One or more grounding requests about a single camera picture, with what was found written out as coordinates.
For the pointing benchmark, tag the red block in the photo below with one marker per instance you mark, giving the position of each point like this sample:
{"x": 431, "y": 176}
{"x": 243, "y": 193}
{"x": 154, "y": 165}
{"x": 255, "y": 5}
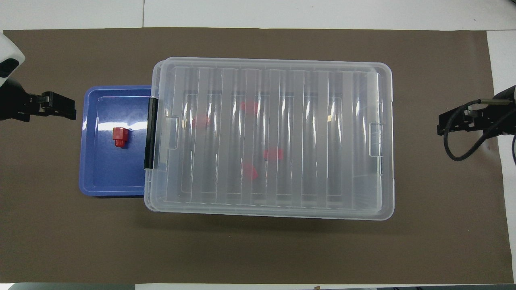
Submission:
{"x": 119, "y": 136}
{"x": 200, "y": 121}
{"x": 248, "y": 105}
{"x": 250, "y": 171}
{"x": 273, "y": 154}

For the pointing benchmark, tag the clear plastic storage box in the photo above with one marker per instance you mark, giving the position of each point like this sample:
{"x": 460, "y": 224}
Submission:
{"x": 148, "y": 189}

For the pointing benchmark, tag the clear plastic box lid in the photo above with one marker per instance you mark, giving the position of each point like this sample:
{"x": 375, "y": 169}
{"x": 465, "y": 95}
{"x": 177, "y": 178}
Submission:
{"x": 346, "y": 133}

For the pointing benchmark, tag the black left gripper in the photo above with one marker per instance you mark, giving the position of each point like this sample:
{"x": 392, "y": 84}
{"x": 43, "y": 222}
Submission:
{"x": 16, "y": 102}

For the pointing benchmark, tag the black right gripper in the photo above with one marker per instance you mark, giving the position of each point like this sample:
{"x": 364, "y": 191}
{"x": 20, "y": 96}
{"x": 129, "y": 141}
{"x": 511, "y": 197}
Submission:
{"x": 498, "y": 119}

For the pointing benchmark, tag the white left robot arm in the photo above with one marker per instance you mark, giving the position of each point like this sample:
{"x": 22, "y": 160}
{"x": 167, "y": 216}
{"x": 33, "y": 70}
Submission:
{"x": 8, "y": 52}

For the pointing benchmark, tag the brown table mat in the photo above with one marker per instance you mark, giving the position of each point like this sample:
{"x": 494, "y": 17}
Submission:
{"x": 258, "y": 249}

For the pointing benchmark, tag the blue plastic tray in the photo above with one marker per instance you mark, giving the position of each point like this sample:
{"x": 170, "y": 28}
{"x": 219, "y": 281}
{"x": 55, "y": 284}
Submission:
{"x": 105, "y": 169}

